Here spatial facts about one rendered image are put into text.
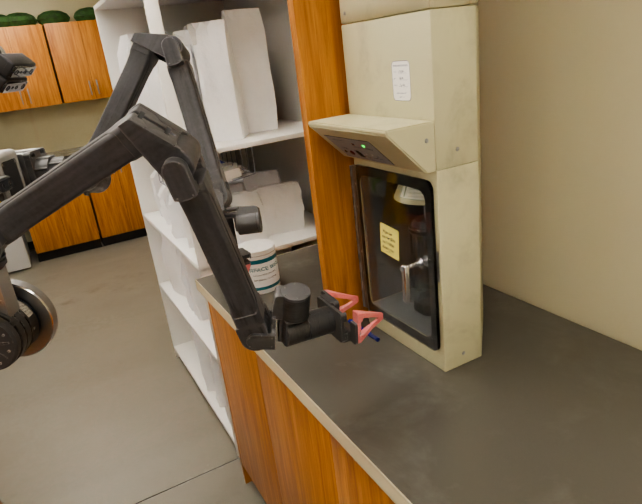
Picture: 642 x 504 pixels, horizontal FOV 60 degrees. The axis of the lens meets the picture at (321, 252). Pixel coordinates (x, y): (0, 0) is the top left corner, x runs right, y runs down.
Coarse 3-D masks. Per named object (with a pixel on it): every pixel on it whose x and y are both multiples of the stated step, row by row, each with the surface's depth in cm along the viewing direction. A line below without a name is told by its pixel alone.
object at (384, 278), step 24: (360, 168) 135; (360, 192) 138; (384, 192) 128; (408, 192) 119; (432, 192) 113; (360, 216) 141; (384, 216) 131; (408, 216) 122; (432, 216) 115; (408, 240) 124; (432, 240) 116; (384, 264) 136; (432, 264) 119; (384, 288) 140; (432, 288) 121; (384, 312) 143; (408, 312) 132; (432, 312) 123; (432, 336) 126
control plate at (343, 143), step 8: (328, 136) 128; (336, 144) 130; (344, 144) 126; (360, 144) 118; (368, 144) 115; (344, 152) 133; (360, 152) 124; (368, 152) 120; (376, 152) 117; (376, 160) 123; (384, 160) 119
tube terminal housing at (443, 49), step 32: (352, 32) 124; (384, 32) 114; (416, 32) 106; (448, 32) 104; (352, 64) 128; (384, 64) 117; (416, 64) 108; (448, 64) 106; (352, 96) 131; (384, 96) 120; (416, 96) 111; (448, 96) 108; (448, 128) 110; (448, 160) 112; (480, 160) 132; (448, 192) 114; (480, 192) 130; (448, 224) 116; (480, 224) 129; (448, 256) 119; (480, 256) 128; (448, 288) 121; (480, 288) 126; (384, 320) 146; (448, 320) 124; (480, 320) 129; (416, 352) 136; (448, 352) 126; (480, 352) 131
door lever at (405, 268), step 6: (420, 258) 122; (408, 264) 121; (414, 264) 121; (420, 264) 122; (402, 270) 120; (408, 270) 120; (402, 276) 121; (408, 276) 121; (402, 282) 122; (408, 282) 121; (402, 288) 122; (408, 288) 121; (408, 294) 122; (408, 300) 122
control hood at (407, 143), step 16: (320, 128) 126; (336, 128) 119; (352, 128) 113; (368, 128) 108; (384, 128) 106; (400, 128) 105; (416, 128) 106; (432, 128) 108; (384, 144) 109; (400, 144) 105; (416, 144) 107; (432, 144) 109; (368, 160) 127; (400, 160) 112; (416, 160) 108; (432, 160) 110
